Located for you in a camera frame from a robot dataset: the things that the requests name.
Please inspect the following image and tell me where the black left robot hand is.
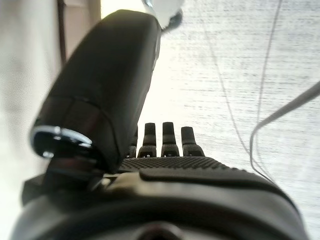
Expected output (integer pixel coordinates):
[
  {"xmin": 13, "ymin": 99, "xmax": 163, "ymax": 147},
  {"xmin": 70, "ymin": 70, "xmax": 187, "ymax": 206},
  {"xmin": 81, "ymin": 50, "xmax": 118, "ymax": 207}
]
[{"xmin": 9, "ymin": 9, "xmax": 310, "ymax": 240}]

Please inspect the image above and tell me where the bed with white bedding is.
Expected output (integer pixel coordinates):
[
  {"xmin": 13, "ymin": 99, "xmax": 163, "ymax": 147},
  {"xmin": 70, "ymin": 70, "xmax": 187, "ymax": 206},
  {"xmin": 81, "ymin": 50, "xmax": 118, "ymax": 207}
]
[{"xmin": 0, "ymin": 0, "xmax": 63, "ymax": 208}]

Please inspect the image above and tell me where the silver left robot leg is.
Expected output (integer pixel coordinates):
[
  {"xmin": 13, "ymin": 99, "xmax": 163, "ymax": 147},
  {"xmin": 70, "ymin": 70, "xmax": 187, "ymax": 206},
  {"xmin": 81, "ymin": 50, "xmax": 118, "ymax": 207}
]
[{"xmin": 142, "ymin": 0, "xmax": 184, "ymax": 32}]

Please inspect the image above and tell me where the thin grey floor cable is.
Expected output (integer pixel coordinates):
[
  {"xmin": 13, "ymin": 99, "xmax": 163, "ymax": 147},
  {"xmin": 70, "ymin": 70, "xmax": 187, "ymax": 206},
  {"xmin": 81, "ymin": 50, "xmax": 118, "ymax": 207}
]
[
  {"xmin": 201, "ymin": 7, "xmax": 253, "ymax": 157},
  {"xmin": 257, "ymin": 0, "xmax": 285, "ymax": 126}
]

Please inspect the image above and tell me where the thick grey floor cable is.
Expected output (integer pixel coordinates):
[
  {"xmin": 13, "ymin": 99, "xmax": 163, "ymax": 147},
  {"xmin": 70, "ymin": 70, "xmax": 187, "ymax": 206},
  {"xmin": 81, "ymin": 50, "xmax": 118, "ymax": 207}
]
[{"xmin": 249, "ymin": 79, "xmax": 320, "ymax": 183}]

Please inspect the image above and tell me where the beige upholstered bed frame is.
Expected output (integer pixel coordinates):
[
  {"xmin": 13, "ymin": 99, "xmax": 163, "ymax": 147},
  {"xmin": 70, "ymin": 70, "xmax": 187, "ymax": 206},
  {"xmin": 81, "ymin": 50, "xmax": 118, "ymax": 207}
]
[{"xmin": 56, "ymin": 0, "xmax": 102, "ymax": 63}]

